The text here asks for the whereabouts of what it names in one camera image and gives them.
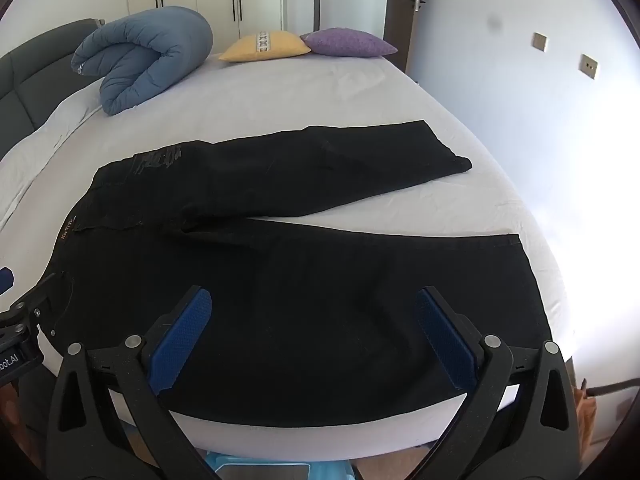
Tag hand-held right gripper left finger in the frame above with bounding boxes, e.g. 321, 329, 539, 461
46, 285, 221, 480

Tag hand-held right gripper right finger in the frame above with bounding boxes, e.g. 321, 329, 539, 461
416, 286, 594, 480

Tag black pants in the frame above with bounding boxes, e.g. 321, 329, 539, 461
37, 120, 554, 429

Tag light blue box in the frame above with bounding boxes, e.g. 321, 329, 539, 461
204, 449, 357, 480

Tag crumpled white sheet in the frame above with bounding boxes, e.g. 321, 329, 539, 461
0, 77, 108, 233

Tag brown object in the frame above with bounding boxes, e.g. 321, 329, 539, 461
574, 377, 601, 442

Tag grey padded headboard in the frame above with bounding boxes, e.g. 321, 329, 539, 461
0, 18, 106, 161

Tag folded blue duvet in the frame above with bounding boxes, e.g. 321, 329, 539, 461
71, 6, 215, 117

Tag bed with white sheet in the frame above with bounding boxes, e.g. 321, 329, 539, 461
0, 50, 577, 454

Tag yellow pillow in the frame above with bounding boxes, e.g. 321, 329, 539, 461
218, 30, 313, 63

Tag purple pillow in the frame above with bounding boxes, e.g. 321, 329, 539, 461
300, 28, 399, 58

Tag dark brown door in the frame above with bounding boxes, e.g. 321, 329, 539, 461
382, 0, 427, 75

